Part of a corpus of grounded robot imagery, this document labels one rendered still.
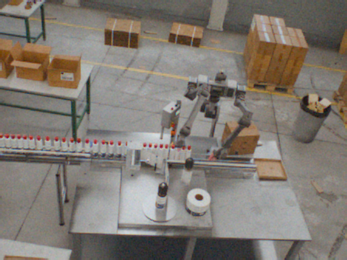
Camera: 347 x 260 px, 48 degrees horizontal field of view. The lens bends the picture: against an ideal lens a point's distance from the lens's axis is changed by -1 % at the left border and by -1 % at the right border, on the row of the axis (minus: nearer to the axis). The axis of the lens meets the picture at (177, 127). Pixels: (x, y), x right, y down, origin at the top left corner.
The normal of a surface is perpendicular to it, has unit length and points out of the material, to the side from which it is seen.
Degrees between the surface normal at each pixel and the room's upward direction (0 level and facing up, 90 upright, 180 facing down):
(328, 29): 90
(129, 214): 0
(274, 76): 90
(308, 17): 90
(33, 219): 0
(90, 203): 0
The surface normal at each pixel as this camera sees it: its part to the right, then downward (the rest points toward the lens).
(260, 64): -0.07, 0.65
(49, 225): 0.14, -0.77
